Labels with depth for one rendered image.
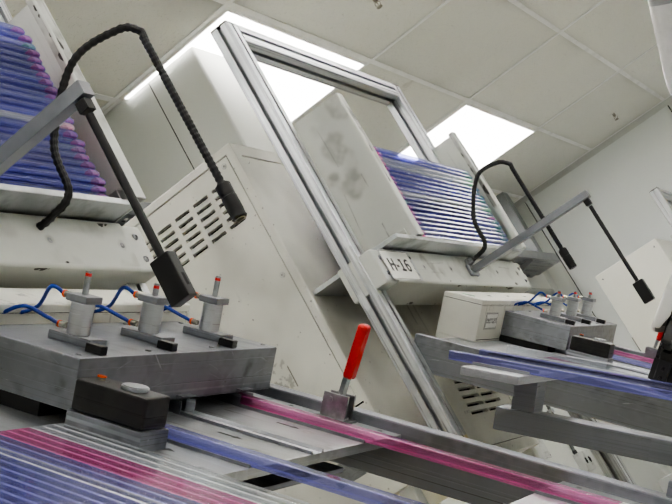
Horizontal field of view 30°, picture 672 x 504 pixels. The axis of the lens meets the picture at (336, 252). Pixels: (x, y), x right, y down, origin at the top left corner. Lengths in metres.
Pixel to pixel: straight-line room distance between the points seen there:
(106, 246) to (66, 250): 0.08
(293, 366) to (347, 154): 0.41
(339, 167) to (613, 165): 6.68
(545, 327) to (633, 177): 6.53
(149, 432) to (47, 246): 0.41
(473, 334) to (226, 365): 1.09
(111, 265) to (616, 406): 0.92
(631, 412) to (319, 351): 0.57
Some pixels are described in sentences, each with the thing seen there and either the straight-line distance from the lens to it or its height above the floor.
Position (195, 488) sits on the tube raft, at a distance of 0.94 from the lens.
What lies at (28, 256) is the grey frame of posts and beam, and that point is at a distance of 1.38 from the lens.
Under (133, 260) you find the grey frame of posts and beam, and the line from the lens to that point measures 1.53.
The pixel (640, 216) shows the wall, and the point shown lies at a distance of 8.90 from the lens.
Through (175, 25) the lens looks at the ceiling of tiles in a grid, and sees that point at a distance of 4.62.
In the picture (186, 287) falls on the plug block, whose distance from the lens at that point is 1.07.
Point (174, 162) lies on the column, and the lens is 4.74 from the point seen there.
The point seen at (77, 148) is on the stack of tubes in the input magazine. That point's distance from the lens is 1.53.
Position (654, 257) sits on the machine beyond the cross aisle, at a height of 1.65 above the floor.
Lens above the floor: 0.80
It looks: 16 degrees up
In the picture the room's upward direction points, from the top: 29 degrees counter-clockwise
